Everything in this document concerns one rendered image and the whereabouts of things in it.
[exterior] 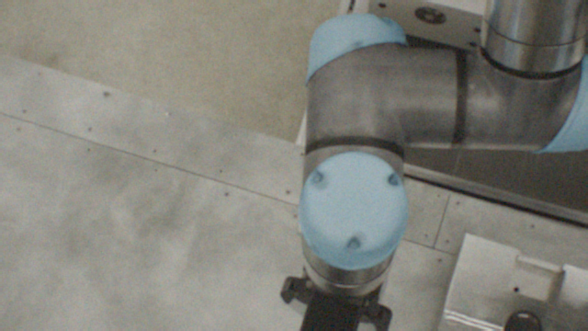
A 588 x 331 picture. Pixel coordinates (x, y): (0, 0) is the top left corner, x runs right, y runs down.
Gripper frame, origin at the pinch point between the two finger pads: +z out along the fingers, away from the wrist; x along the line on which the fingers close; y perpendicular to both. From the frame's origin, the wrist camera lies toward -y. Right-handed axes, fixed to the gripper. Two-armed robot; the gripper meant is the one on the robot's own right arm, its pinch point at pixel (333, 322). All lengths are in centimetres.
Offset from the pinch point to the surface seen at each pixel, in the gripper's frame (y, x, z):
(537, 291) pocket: 11.6, -19.2, 8.8
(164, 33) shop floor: 62, 52, 95
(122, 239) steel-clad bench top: 4.4, 26.2, 15.1
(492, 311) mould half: 7.4, -15.1, 6.1
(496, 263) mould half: 12.4, -14.1, 6.1
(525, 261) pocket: 14.0, -17.1, 7.6
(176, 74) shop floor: 54, 47, 95
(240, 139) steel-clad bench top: 20.0, 17.5, 15.1
